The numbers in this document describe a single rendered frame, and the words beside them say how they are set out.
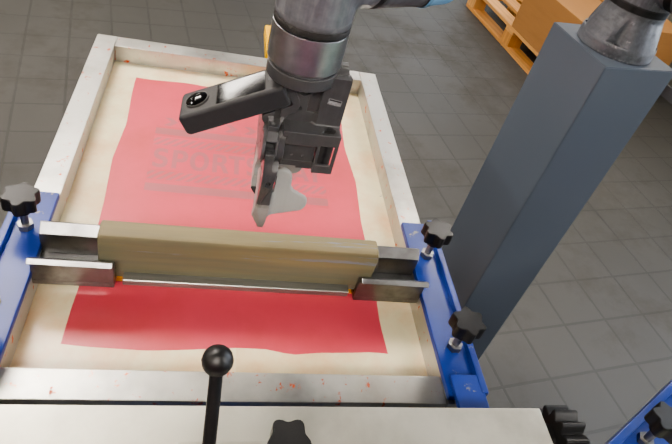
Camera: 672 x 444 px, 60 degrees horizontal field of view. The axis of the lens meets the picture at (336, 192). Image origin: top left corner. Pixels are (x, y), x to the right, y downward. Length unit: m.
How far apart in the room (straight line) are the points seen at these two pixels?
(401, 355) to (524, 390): 1.37
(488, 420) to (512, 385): 1.44
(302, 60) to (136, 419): 0.38
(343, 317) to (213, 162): 0.37
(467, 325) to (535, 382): 1.46
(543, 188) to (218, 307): 0.80
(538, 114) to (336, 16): 0.85
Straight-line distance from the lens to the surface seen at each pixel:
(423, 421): 0.68
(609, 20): 1.25
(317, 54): 0.55
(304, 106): 0.61
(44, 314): 0.81
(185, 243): 0.74
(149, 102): 1.15
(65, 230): 0.81
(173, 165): 1.01
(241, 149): 1.06
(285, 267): 0.78
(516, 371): 2.19
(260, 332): 0.79
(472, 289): 1.55
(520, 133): 1.37
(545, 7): 4.09
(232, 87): 0.61
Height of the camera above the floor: 1.60
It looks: 40 degrees down
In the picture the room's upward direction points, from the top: 17 degrees clockwise
